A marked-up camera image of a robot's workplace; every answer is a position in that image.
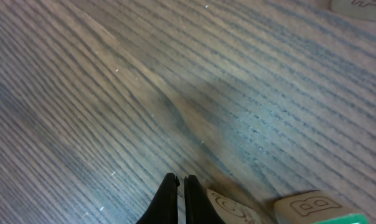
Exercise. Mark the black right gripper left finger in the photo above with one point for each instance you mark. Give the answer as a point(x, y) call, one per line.
point(163, 207)

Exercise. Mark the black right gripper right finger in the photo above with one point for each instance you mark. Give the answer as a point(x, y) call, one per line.
point(199, 209)

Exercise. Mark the white block blue side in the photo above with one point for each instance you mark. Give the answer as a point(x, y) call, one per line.
point(232, 212)

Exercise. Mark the green block number four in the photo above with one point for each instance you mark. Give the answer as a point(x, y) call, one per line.
point(316, 207)

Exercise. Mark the white block snail picture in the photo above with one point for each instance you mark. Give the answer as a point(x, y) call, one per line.
point(359, 9)

